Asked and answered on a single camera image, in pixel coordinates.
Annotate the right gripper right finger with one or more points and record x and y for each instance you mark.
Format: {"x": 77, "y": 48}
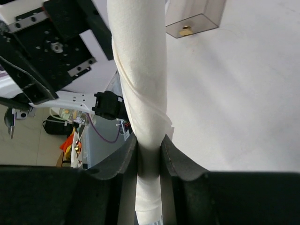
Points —
{"x": 192, "y": 195}

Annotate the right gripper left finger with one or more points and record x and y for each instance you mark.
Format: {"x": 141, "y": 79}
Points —
{"x": 101, "y": 195}

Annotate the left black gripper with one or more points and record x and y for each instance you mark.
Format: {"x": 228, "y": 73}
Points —
{"x": 46, "y": 45}

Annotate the white paper napkin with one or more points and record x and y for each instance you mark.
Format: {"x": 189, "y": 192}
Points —
{"x": 140, "y": 54}

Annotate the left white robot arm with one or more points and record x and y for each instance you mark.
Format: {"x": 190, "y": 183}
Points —
{"x": 83, "y": 95}

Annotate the black bag in background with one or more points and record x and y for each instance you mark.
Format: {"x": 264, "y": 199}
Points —
{"x": 54, "y": 126}

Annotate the orange cloth in background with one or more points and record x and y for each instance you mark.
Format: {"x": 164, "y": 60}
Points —
{"x": 71, "y": 148}

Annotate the transparent brown plastic tray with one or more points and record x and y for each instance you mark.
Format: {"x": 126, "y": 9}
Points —
{"x": 188, "y": 17}

